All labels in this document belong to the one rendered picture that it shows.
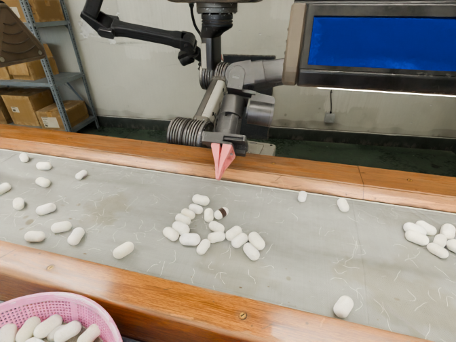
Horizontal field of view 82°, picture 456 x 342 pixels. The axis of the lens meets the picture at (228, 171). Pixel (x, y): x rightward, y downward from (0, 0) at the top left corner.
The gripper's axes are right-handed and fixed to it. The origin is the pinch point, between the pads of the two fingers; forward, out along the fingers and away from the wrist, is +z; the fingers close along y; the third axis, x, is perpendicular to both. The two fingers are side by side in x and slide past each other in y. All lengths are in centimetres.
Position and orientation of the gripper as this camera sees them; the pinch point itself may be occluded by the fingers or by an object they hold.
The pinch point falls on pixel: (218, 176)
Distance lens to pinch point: 58.8
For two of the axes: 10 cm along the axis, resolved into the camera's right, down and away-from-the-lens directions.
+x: 1.6, 3.1, 9.4
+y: 9.7, 1.3, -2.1
